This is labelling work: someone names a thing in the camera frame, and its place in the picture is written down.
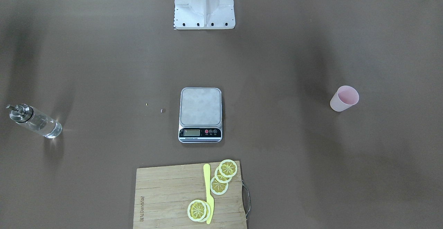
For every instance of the pink plastic cup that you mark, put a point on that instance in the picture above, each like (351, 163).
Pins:
(344, 98)

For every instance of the glass sauce bottle metal spout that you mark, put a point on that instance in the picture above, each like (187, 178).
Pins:
(34, 120)

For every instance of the digital kitchen scale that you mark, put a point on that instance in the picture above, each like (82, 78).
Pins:
(200, 115)

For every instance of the yellow plastic knife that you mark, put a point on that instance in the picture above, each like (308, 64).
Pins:
(209, 199)

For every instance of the lemon slice middle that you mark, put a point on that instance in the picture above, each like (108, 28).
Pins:
(221, 178)

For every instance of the lemon slice lower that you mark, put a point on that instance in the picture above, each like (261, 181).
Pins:
(217, 187)

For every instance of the bamboo cutting board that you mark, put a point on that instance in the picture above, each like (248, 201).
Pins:
(163, 193)

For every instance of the lemon slice behind front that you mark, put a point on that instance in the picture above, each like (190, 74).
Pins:
(208, 212)

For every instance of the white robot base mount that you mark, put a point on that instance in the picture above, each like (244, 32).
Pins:
(204, 14)

